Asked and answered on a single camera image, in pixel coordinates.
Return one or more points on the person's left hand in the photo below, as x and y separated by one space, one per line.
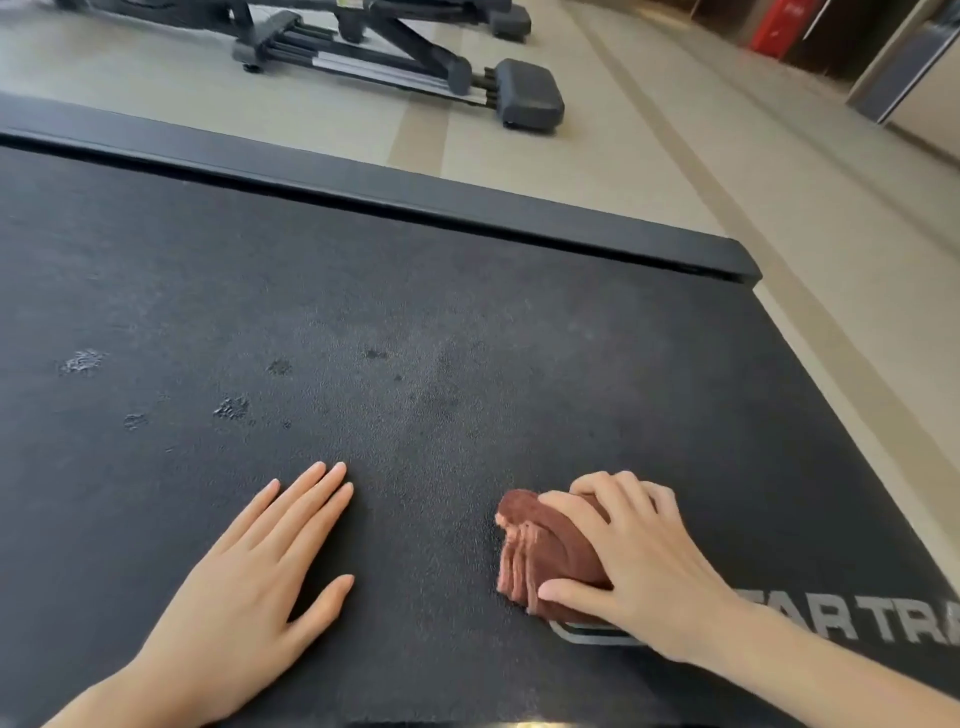
240 607

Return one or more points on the person's right hand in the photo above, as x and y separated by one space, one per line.
652 570

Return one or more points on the red fire cabinet sign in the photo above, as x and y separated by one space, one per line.
780 26

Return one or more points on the stained grey treadmill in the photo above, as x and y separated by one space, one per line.
375 337

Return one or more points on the brown cleaning cloth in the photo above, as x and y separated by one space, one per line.
540 547

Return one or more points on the dark grey elliptical machine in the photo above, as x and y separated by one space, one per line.
510 22

